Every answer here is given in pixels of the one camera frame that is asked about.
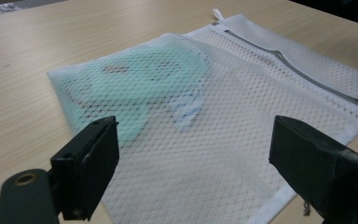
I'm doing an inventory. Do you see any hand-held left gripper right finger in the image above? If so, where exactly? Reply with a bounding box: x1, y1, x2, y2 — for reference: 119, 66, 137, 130
268, 115, 358, 224

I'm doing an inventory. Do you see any white mesh laundry bag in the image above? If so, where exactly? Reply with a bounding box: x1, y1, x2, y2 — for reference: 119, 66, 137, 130
47, 8, 358, 224

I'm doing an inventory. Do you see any light green garment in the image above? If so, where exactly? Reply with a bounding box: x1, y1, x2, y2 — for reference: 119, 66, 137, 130
60, 41, 211, 147

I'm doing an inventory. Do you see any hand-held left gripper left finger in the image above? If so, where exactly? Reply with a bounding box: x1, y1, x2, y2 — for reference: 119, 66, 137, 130
49, 116, 120, 221

